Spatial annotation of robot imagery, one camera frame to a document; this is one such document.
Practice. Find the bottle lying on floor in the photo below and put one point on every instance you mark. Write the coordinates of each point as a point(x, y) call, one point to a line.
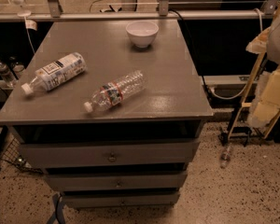
point(225, 156)

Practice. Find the grey drawer cabinet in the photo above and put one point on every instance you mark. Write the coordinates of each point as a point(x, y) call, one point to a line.
point(136, 153)

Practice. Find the yellow wooden frame stand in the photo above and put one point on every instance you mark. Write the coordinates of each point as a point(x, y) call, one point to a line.
point(261, 97)

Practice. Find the small bottle on left shelf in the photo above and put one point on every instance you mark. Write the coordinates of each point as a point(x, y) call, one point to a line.
point(7, 75)

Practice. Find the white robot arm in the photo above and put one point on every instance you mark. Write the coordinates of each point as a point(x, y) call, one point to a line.
point(267, 41)

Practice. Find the white lamp on rail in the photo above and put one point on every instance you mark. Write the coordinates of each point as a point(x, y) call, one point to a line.
point(18, 0)

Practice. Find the white ceramic bowl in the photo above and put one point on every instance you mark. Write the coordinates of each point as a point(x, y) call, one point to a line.
point(142, 33)

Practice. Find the clear water bottle red label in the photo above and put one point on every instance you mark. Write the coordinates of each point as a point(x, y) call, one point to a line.
point(114, 92)

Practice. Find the wire basket on floor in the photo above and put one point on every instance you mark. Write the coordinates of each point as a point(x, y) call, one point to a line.
point(12, 156)

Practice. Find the white labelled plastic bottle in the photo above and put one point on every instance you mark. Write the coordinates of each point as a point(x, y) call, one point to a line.
point(55, 74)

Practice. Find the metal rail frame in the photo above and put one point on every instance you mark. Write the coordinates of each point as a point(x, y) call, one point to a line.
point(52, 10)

